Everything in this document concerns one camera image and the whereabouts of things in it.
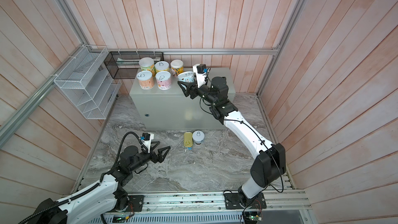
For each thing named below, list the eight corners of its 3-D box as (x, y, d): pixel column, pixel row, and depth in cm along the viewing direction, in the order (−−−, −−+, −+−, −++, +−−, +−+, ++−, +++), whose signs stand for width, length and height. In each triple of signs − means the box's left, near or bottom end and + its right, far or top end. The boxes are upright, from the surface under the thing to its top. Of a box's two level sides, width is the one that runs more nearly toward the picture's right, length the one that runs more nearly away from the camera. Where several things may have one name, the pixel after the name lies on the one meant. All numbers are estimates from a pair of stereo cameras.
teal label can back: (192, 144, 95) (192, 140, 91) (192, 134, 100) (192, 130, 95) (204, 144, 95) (204, 140, 91) (203, 134, 100) (204, 130, 95)
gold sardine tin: (183, 149, 93) (183, 145, 90) (184, 135, 99) (183, 131, 95) (192, 149, 93) (192, 145, 90) (193, 135, 99) (193, 131, 95)
